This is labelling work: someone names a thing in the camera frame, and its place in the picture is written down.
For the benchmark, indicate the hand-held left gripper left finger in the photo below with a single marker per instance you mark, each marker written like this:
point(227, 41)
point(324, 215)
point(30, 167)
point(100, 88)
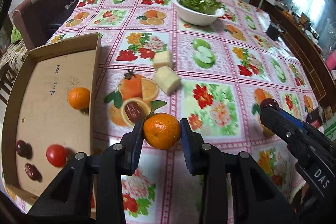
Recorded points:
point(136, 145)

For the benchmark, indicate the orange mandarin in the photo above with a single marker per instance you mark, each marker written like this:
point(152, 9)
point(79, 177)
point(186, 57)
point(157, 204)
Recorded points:
point(162, 130)
point(78, 98)

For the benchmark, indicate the cardboard box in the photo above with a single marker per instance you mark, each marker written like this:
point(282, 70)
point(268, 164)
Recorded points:
point(47, 113)

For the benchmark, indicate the white bowl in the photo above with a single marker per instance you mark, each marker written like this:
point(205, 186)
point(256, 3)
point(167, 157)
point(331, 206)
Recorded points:
point(197, 16)

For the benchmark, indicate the brown chair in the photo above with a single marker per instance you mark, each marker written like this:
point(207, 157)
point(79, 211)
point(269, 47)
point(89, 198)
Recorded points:
point(39, 11)

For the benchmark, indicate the light green cloth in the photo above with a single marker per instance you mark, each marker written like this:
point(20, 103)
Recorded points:
point(15, 35)

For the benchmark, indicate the red tomato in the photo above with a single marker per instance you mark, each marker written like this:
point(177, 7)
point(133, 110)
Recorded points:
point(56, 155)

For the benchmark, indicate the dark red date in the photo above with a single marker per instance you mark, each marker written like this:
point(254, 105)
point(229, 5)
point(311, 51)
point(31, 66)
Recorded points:
point(32, 172)
point(23, 148)
point(130, 113)

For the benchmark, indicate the motor with wooden wheel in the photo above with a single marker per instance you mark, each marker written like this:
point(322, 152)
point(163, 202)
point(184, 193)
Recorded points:
point(317, 116)

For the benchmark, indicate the pale yellow sugarcane piece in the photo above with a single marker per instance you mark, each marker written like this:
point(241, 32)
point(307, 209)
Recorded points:
point(162, 60)
point(168, 79)

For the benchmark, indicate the chopped green vegetables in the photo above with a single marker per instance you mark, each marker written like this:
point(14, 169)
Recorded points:
point(199, 3)

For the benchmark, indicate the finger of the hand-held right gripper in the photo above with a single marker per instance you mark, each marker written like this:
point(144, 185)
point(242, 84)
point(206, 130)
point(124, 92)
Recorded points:
point(275, 123)
point(294, 119)

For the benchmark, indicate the pink container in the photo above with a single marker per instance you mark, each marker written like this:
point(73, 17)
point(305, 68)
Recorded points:
point(331, 61)

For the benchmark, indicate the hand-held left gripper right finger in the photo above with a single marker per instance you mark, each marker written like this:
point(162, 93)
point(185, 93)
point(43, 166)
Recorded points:
point(187, 150)

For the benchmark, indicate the wooden cabinet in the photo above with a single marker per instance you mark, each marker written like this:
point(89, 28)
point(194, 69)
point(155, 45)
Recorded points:
point(296, 45)

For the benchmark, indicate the fruit and flower printed tablecloth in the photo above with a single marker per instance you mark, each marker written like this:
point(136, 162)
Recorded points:
point(183, 37)

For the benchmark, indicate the floral seat cushion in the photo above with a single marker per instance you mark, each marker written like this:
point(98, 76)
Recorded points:
point(13, 56)

